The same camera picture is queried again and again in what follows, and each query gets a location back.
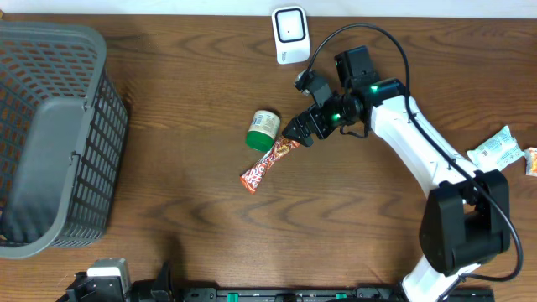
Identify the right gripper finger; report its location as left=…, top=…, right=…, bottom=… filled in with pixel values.
left=283, top=112, right=311, bottom=134
left=282, top=125, right=314, bottom=147

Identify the green lid white jar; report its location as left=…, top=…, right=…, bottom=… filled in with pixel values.
left=245, top=110, right=280, bottom=153

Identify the orange chocolate bar wrapper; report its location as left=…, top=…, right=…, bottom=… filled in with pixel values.
left=240, top=137, right=300, bottom=194

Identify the teal wet wipes pack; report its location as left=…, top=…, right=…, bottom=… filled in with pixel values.
left=467, top=126, right=524, bottom=172

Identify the orange tissue pack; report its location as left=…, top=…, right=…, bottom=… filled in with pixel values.
left=524, top=148, right=537, bottom=177

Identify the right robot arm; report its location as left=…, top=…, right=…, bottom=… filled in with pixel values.
left=283, top=46, right=511, bottom=301

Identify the white barcode scanner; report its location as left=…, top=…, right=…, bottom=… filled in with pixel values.
left=271, top=6, right=310, bottom=65

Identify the grey plastic shopping basket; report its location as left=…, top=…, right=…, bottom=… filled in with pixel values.
left=1, top=21, right=128, bottom=259

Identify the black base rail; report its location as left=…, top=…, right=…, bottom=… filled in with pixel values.
left=180, top=286, right=496, bottom=302

